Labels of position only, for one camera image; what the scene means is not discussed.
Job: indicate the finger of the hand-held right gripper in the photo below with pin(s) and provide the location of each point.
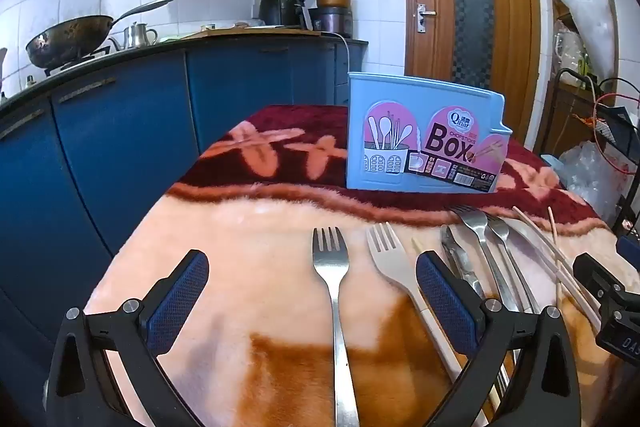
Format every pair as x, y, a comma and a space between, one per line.
595, 274

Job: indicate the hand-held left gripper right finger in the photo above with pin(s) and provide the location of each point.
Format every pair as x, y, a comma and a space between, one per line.
445, 302

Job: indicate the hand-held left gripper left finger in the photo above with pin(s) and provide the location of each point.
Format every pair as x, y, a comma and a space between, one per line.
182, 297

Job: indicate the light blue chopsticks box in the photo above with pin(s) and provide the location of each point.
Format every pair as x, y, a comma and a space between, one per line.
400, 97

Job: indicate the steel table knife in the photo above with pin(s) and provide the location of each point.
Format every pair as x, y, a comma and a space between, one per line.
460, 257

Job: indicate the red and peach fleece blanket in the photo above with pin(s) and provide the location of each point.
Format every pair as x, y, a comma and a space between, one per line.
240, 257

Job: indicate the clear plastic bag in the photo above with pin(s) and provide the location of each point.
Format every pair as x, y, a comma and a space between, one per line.
590, 177

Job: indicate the blue face mask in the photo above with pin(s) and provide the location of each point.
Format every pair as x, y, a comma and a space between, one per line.
552, 161

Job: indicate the black metal rack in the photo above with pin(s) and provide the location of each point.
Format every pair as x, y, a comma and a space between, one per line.
607, 127

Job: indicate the blue base cabinets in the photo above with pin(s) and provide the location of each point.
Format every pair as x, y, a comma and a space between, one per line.
125, 132

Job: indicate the white plastic bag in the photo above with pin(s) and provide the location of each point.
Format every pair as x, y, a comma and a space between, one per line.
592, 22

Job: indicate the gas stove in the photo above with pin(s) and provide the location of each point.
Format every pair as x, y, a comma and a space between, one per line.
75, 59

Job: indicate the steel kettle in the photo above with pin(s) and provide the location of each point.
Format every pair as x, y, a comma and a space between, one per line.
137, 36

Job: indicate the wooden cutting board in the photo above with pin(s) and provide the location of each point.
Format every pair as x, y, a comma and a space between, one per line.
250, 33

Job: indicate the dark rice cooker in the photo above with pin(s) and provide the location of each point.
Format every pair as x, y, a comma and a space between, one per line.
332, 22

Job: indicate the black air fryer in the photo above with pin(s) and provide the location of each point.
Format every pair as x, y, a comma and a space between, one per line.
280, 7

